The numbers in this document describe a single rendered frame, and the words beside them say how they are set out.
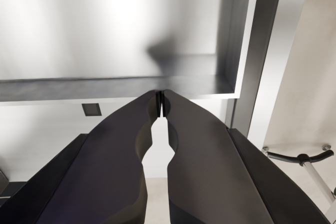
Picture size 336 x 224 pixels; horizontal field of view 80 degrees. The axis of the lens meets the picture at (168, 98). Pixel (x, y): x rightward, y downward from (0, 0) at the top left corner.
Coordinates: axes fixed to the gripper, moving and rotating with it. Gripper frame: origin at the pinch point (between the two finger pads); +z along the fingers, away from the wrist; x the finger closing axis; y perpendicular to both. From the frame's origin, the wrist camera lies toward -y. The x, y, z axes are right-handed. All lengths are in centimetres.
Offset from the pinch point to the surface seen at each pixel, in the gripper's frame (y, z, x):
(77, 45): -1.2, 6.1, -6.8
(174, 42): -1.1, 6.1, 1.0
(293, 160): 105, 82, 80
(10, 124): 6.8, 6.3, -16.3
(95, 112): 5.6, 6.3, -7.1
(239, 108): 4.3, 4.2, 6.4
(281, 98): 63, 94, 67
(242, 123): 6.0, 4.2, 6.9
